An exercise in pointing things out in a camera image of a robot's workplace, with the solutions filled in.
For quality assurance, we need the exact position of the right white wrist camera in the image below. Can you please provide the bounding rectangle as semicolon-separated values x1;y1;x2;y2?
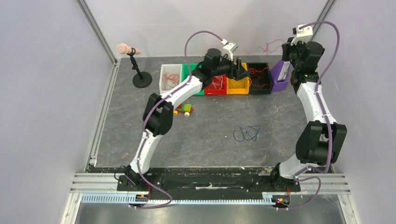
290;24;313;46

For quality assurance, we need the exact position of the purple metronome holder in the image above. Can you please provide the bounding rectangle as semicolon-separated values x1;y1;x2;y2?
270;60;290;92

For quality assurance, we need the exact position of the coloured cable bundle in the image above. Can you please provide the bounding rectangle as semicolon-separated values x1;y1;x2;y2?
233;125;261;143

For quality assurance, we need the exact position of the white bin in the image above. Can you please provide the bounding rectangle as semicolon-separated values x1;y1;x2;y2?
159;64;182;94

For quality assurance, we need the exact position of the green bin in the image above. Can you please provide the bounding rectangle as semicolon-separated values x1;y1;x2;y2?
182;63;205;96

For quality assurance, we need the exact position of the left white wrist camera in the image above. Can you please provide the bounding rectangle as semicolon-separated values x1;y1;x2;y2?
221;39;238;61

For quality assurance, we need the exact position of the yellow cable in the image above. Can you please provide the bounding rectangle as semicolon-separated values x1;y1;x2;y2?
229;77;251;90

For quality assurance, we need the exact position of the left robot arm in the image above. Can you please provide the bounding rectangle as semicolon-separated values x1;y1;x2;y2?
124;48;250;191

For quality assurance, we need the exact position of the red bin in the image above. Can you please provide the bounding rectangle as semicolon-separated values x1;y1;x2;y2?
204;75;227;95

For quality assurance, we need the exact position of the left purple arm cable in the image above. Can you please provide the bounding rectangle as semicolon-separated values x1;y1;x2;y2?
136;30;228;210

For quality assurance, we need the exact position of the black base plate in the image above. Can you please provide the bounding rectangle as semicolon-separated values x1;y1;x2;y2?
117;167;301;201

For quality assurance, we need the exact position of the pink microphone on stand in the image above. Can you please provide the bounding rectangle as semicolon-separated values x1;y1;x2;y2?
116;43;152;88

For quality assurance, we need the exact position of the white slotted cable duct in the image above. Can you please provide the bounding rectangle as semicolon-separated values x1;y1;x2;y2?
81;193;285;205

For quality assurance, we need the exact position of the dark red cable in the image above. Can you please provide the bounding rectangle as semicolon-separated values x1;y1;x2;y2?
248;67;269;89

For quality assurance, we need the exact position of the toy brick car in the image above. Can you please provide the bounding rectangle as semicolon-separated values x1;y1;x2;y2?
173;104;194;117

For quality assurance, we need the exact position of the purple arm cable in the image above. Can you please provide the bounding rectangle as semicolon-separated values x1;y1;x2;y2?
272;21;340;211
136;30;228;210

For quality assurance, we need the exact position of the black bin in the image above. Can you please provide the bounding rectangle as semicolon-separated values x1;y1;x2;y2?
247;63;272;95

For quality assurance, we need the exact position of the yellow bin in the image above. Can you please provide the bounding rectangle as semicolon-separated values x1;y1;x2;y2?
226;77;252;95

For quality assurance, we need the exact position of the white cable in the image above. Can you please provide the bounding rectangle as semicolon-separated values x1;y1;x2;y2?
212;76;225;90

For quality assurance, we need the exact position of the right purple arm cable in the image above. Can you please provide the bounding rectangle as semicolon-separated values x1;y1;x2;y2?
272;21;340;211

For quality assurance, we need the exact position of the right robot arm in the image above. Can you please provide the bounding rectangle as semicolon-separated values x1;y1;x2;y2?
269;37;347;190

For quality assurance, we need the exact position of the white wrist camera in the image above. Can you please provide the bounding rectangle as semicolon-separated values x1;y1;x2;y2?
290;24;313;46
221;39;238;61

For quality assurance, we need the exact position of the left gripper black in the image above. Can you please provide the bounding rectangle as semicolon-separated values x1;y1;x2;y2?
211;53;249;81

